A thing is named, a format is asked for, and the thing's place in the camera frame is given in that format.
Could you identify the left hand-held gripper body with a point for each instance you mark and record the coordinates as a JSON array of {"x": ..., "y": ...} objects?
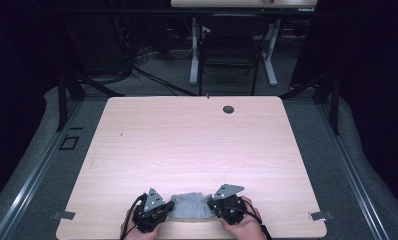
[{"x": 148, "y": 213}]

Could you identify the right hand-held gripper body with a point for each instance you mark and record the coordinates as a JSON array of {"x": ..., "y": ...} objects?
[{"x": 230, "y": 208}]

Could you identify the person's left hand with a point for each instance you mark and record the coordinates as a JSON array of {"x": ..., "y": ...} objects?
[{"x": 138, "y": 235}]

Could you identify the person's right hand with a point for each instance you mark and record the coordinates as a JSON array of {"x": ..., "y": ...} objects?
[{"x": 247, "y": 230}]

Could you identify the dark round table grommet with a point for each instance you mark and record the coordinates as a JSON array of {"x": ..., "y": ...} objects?
[{"x": 228, "y": 109}]

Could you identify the black metal stand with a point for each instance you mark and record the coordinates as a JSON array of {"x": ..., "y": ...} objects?
[
  {"x": 63, "y": 100},
  {"x": 335, "y": 106}
]

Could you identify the black chair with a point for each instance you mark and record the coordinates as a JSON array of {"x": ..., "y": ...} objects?
[{"x": 230, "y": 50}]

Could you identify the white desk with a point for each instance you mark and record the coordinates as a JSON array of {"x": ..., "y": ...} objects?
[{"x": 240, "y": 3}]

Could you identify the grey metal bracket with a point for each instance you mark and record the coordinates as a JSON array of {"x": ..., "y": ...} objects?
[
  {"x": 321, "y": 216},
  {"x": 63, "y": 215}
]

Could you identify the aluminium floor rail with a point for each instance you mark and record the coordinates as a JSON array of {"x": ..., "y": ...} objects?
[
  {"x": 33, "y": 176},
  {"x": 353, "y": 176}
]

